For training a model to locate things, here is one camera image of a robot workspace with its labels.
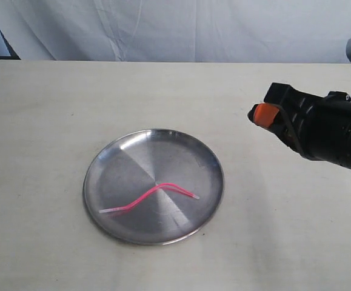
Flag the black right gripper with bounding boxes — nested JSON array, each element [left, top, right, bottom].
[[247, 82, 351, 170]]

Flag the pink glow stick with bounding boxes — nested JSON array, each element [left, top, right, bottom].
[[99, 182, 201, 214]]

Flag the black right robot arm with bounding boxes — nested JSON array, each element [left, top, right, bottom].
[[248, 82, 351, 170]]

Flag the white backdrop cloth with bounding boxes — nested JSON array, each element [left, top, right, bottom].
[[0, 1, 351, 63]]

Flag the round stainless steel plate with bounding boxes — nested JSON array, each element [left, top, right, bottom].
[[82, 129, 224, 245]]

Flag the dark frame at backdrop edge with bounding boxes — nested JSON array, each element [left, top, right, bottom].
[[0, 18, 22, 61]]

